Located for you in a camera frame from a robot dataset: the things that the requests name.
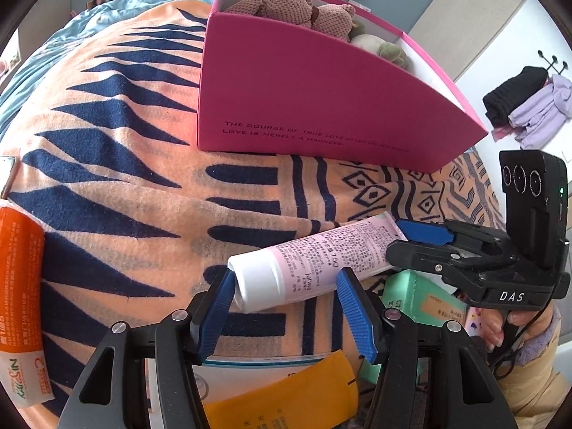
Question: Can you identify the purple hoodie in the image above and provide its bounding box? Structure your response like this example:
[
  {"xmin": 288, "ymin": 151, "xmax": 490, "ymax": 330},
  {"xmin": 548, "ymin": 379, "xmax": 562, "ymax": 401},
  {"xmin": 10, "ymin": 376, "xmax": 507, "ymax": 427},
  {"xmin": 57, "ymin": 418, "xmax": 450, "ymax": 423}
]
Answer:
[{"xmin": 508, "ymin": 74, "xmax": 572, "ymax": 150}]

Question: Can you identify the pink cardboard box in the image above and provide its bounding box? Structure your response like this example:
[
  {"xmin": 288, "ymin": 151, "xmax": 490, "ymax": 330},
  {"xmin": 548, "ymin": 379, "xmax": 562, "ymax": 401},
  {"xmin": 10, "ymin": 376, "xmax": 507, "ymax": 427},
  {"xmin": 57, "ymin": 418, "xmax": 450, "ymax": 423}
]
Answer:
[{"xmin": 195, "ymin": 0, "xmax": 489, "ymax": 174}]

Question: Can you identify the black coat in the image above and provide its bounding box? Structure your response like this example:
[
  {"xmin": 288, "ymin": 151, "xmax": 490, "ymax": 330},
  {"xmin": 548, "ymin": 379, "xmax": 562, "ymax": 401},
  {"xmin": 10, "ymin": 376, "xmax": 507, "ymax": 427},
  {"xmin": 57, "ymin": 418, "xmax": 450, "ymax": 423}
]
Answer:
[{"xmin": 483, "ymin": 66, "xmax": 549, "ymax": 128}]

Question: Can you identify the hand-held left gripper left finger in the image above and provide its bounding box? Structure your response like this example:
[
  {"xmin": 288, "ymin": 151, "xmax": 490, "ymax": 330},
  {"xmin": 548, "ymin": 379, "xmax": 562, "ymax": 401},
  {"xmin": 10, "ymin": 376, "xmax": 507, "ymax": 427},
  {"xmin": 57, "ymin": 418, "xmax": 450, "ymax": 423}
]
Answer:
[{"xmin": 58, "ymin": 270, "xmax": 237, "ymax": 429}]

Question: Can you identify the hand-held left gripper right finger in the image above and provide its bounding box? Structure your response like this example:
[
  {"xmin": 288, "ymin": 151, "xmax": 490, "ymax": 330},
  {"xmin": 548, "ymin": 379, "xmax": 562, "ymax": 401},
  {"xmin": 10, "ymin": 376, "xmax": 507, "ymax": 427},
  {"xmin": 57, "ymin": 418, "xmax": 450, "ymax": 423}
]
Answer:
[{"xmin": 336, "ymin": 268, "xmax": 523, "ymax": 429}]

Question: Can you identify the blue floral duvet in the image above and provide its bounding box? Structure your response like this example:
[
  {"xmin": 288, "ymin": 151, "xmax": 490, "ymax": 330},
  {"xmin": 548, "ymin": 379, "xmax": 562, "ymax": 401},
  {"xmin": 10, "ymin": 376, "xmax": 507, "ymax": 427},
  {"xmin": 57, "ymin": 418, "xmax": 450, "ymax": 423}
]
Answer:
[{"xmin": 0, "ymin": 0, "xmax": 224, "ymax": 99}]

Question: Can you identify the pink floral packet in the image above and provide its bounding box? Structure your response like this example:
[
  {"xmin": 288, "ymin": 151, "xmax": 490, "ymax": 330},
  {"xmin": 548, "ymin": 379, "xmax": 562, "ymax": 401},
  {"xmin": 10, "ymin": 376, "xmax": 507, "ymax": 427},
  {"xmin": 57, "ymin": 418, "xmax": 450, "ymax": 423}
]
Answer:
[{"xmin": 462, "ymin": 308, "xmax": 490, "ymax": 345}]

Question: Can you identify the orange and white packet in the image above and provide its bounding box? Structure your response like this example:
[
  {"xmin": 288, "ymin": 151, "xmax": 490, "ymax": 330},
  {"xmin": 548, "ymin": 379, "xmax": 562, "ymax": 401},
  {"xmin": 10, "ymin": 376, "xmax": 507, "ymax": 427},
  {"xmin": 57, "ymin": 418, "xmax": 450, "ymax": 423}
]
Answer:
[{"xmin": 0, "ymin": 203, "xmax": 56, "ymax": 407}]

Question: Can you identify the black wall coat hook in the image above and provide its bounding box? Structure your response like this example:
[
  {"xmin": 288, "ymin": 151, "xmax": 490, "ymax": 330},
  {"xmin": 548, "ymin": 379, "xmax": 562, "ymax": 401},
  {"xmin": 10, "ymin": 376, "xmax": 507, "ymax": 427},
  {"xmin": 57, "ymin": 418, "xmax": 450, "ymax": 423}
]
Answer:
[{"xmin": 537, "ymin": 50, "xmax": 570, "ymax": 74}]

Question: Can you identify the person's right forearm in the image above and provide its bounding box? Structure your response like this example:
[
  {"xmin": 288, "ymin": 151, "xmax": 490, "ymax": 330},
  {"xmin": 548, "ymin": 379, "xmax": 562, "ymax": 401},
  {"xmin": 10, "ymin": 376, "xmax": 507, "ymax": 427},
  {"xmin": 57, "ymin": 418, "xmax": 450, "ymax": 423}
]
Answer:
[{"xmin": 492, "ymin": 308, "xmax": 572, "ymax": 429}]

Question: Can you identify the yellow orange pouch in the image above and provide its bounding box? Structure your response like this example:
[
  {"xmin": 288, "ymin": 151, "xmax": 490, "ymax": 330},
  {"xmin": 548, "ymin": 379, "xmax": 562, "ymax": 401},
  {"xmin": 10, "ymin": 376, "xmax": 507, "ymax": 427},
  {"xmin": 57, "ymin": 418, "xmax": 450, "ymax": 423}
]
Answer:
[{"xmin": 203, "ymin": 349, "xmax": 360, "ymax": 429}]

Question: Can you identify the green plush toy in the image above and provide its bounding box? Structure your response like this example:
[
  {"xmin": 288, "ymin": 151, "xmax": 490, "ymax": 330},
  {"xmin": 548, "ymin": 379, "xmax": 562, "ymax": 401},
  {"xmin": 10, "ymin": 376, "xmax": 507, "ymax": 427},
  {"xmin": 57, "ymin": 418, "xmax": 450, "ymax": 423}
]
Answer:
[{"xmin": 349, "ymin": 20, "xmax": 412, "ymax": 72}]

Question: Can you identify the pink knitted teddy bear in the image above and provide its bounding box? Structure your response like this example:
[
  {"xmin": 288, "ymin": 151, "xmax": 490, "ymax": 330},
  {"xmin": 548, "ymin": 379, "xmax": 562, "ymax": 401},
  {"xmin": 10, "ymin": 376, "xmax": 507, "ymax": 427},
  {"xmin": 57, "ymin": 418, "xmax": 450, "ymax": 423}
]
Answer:
[{"xmin": 223, "ymin": 0, "xmax": 357, "ymax": 43}]

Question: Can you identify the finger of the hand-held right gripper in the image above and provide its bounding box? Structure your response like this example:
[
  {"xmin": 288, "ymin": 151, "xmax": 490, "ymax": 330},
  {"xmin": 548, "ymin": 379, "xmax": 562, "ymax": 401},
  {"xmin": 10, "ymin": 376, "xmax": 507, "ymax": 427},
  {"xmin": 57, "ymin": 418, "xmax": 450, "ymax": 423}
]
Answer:
[
  {"xmin": 395, "ymin": 219, "xmax": 506, "ymax": 252},
  {"xmin": 385, "ymin": 239, "xmax": 489, "ymax": 287}
]

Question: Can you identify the pink cream tube white cap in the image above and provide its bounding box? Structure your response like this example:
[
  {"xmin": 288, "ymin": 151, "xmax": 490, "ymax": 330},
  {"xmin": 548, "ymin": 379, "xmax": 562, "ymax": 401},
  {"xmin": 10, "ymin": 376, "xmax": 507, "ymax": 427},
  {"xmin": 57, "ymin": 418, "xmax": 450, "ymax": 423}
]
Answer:
[{"xmin": 227, "ymin": 212, "xmax": 408, "ymax": 314}]

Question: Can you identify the green paper packet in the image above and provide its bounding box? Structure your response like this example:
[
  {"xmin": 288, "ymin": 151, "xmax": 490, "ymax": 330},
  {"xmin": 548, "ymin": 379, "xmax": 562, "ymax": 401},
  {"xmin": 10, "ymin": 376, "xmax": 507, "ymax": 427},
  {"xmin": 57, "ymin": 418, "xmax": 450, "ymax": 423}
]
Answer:
[{"xmin": 357, "ymin": 270, "xmax": 470, "ymax": 385}]

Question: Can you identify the orange patterned blanket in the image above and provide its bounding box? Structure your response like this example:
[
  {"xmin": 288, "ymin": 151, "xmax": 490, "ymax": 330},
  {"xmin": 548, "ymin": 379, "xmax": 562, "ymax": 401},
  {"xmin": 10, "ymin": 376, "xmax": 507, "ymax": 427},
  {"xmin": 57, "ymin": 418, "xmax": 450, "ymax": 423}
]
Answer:
[{"xmin": 0, "ymin": 0, "xmax": 506, "ymax": 429}]

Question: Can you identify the smartphone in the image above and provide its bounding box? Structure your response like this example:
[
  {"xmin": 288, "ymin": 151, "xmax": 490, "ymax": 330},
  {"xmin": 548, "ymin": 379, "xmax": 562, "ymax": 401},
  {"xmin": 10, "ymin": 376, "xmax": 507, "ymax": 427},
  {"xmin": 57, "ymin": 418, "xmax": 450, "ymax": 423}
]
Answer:
[{"xmin": 0, "ymin": 155, "xmax": 21, "ymax": 200}]

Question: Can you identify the person's right hand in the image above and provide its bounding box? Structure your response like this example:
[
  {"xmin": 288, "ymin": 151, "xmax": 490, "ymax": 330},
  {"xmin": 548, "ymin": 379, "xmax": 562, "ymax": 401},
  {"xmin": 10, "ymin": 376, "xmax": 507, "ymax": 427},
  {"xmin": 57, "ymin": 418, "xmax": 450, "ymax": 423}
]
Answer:
[{"xmin": 480, "ymin": 305, "xmax": 556, "ymax": 348}]

